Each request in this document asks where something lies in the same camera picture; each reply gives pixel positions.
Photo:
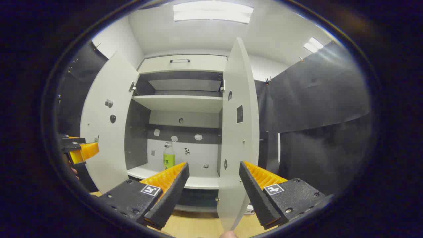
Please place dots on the white book with photo cover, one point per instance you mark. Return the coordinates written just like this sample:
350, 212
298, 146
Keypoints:
249, 208

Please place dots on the white cabinet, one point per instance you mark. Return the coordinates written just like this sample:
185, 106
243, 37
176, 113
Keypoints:
178, 102

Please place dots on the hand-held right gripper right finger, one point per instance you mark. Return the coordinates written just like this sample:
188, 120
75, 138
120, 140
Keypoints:
257, 198

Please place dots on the white cabinet drawer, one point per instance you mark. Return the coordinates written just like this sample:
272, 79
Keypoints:
205, 64

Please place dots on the white cabinet door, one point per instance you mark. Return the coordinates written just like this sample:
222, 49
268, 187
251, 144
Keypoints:
238, 148
102, 138

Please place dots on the small black cloth clip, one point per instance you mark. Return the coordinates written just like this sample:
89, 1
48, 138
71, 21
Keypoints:
268, 80

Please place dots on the large ceiling light panel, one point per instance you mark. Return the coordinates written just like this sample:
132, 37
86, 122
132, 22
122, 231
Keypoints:
211, 13

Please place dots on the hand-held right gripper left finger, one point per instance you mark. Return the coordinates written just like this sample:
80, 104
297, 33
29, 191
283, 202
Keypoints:
168, 201

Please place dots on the small ceiling light panel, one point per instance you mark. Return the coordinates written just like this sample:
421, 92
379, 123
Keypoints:
313, 45

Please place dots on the clear bottle with green label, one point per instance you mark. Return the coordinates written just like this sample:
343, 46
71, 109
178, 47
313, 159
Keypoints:
169, 158

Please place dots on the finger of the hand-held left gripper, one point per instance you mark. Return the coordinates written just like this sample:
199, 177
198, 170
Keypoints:
72, 141
89, 150

